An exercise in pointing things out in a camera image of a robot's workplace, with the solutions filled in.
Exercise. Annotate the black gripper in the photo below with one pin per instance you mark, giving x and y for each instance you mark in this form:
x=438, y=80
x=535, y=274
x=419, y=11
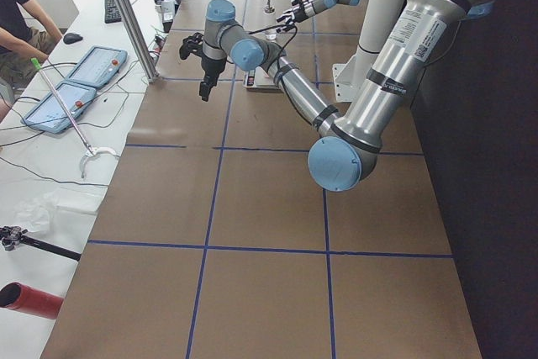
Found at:
x=209, y=67
x=299, y=11

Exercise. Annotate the clear glass sauce bottle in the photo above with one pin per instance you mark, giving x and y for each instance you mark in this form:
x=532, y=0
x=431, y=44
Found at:
x=270, y=22

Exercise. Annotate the silver digital kitchen scale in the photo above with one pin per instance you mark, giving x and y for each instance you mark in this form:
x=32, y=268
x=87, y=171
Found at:
x=259, y=81

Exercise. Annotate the upper blue teach pendant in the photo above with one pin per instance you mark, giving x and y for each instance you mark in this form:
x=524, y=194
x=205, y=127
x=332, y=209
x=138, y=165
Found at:
x=97, y=67

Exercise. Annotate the blue teach pendant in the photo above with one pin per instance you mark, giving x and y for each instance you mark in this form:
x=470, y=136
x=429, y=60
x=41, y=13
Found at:
x=97, y=67
x=49, y=116

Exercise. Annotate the black computer keyboard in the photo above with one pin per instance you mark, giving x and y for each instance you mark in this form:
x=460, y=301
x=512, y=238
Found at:
x=111, y=12

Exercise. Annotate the long reacher grabber stick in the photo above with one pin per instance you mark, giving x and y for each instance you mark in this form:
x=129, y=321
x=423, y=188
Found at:
x=92, y=151

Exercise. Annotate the black computer mouse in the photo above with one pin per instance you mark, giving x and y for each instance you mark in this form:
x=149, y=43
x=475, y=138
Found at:
x=71, y=38

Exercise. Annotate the brown paper table cover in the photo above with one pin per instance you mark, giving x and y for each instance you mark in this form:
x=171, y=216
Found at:
x=213, y=241

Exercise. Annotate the lower blue teach pendant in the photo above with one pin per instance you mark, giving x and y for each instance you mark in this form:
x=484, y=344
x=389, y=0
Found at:
x=49, y=116

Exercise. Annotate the seated person in black shirt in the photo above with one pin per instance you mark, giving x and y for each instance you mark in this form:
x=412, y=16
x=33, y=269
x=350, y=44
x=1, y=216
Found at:
x=27, y=32

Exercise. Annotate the crumpled clear plastic bag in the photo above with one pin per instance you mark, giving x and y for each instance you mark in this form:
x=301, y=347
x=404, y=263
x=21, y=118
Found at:
x=36, y=215

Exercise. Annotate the black tripod rod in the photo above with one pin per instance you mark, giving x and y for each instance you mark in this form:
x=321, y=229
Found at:
x=13, y=236

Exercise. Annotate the red cylinder tube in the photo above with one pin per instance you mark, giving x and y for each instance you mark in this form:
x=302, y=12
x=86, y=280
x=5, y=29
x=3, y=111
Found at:
x=25, y=299

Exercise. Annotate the aluminium frame post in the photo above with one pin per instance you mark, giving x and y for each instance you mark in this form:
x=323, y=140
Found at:
x=137, y=39

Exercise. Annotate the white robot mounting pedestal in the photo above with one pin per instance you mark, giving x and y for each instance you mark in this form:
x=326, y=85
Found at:
x=380, y=17

